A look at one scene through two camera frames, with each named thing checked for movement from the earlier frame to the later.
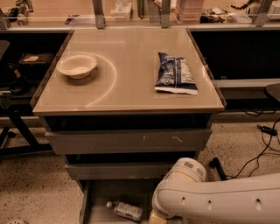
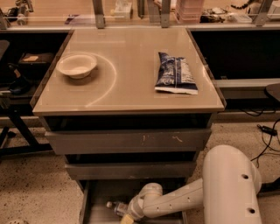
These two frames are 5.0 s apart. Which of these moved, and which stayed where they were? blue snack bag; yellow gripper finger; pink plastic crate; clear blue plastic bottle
Moved: yellow gripper finger
Stayed: pink plastic crate; clear blue plastic bottle; blue snack bag
